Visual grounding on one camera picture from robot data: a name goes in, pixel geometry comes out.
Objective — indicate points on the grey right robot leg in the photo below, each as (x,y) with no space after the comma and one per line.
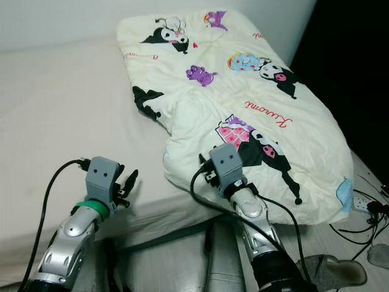
(225,261)

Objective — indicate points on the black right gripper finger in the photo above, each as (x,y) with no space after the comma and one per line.
(203,162)

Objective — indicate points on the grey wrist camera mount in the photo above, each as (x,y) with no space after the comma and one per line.
(104,176)
(226,164)

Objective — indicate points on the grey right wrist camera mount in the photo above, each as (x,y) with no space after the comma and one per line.
(226,164)

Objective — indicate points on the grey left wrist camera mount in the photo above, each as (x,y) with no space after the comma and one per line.
(104,176)

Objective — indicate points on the white power strip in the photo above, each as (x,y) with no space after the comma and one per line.
(360,202)

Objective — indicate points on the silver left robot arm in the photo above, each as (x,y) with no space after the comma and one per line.
(73,243)

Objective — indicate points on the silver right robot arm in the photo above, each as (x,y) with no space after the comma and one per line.
(258,228)

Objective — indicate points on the grey left robot leg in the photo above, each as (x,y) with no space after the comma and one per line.
(112,274)

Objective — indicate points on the grey house slipper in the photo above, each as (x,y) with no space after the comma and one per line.
(378,255)
(334,271)

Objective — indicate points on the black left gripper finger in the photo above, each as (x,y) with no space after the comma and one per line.
(131,181)
(120,174)

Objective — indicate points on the cream cartoon print blanket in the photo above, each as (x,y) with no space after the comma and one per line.
(219,103)

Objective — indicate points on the grey robot leg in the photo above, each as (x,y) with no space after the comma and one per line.
(225,261)
(112,274)

